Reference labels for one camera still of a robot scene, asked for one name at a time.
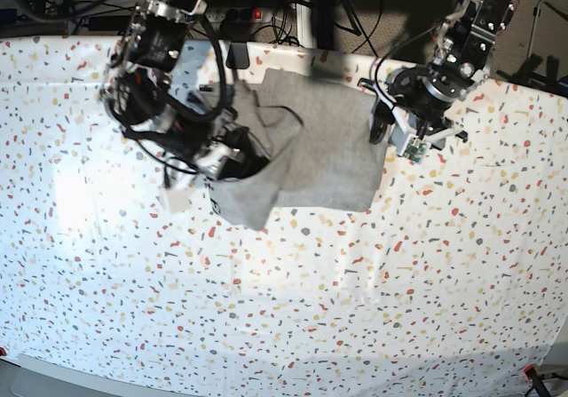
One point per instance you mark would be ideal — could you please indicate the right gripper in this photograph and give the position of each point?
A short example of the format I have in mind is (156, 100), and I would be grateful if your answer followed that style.
(223, 149)

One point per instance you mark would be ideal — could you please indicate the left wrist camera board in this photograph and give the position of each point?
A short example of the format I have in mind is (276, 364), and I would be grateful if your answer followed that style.
(416, 149)

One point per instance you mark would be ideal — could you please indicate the white power strip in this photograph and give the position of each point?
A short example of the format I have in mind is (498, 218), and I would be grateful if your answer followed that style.
(233, 14)

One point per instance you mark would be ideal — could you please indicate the grey T-shirt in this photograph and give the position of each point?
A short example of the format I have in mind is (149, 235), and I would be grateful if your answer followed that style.
(316, 136)

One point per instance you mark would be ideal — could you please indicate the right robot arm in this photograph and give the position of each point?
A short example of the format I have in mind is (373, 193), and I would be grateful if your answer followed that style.
(137, 90)

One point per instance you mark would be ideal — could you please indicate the white table leg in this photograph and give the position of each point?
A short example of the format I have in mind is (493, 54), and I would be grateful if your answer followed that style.
(304, 26)

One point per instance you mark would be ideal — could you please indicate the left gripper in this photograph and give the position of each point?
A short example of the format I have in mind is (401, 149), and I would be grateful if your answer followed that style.
(410, 104)

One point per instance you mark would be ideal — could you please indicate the terrazzo pattern tablecloth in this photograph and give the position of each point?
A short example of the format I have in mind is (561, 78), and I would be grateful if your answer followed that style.
(449, 285)

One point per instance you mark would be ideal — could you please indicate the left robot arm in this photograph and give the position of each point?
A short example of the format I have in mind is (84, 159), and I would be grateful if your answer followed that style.
(464, 41)

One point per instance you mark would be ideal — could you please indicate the red table clamp right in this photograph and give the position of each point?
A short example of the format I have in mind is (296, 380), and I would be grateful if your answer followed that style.
(531, 373)

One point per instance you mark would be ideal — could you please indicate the black table clip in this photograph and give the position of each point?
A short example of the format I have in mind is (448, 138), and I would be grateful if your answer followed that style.
(238, 56)

